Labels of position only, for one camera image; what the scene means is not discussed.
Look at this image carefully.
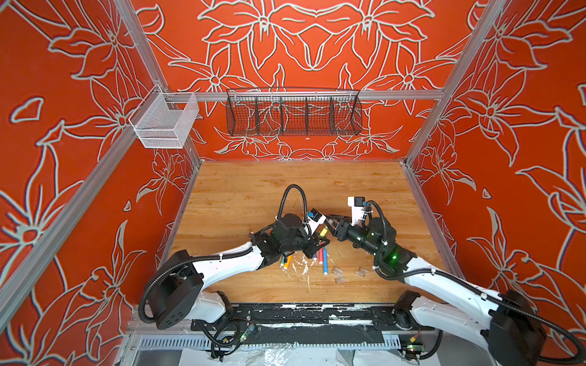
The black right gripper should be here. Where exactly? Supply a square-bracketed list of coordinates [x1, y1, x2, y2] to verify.
[322, 213, 385, 261]

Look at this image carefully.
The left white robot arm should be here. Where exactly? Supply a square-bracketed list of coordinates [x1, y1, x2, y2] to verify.
[137, 210, 330, 329]

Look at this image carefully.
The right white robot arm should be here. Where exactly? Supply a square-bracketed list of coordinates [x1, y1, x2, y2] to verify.
[326, 217, 546, 365]

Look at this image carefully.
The blue pen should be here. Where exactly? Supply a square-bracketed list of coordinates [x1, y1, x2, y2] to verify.
[321, 248, 329, 275]

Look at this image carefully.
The orange pen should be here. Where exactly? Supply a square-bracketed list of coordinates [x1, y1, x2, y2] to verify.
[284, 253, 294, 270]

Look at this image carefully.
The white mesh basket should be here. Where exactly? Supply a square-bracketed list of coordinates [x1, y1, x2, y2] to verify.
[129, 85, 200, 149]

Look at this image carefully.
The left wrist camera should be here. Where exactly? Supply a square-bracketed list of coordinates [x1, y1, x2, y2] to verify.
[306, 209, 326, 236]

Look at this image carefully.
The left black arm cable conduit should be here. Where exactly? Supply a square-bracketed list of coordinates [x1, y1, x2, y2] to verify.
[138, 184, 308, 324]

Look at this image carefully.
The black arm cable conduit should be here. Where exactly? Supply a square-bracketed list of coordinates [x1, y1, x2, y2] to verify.
[365, 200, 586, 364]
[138, 184, 308, 324]

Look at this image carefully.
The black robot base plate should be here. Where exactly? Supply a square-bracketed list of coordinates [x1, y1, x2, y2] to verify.
[192, 303, 436, 346]

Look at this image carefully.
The white cable duct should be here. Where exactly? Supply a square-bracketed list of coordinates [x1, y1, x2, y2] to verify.
[136, 334, 401, 352]

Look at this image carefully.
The black wire basket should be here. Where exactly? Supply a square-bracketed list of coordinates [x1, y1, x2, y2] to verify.
[225, 88, 364, 137]

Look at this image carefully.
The horizontal aluminium frame rail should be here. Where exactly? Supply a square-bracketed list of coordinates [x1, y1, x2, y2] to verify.
[163, 89, 444, 103]

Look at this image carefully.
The left aluminium frame rail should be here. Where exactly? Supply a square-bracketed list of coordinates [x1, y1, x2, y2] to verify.
[1, 127, 137, 331]

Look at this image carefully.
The right black arm cable conduit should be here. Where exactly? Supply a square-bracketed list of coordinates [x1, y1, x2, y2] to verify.
[365, 200, 586, 364]

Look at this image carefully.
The right aluminium frame post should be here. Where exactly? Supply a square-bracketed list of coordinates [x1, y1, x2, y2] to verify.
[403, 0, 506, 167]

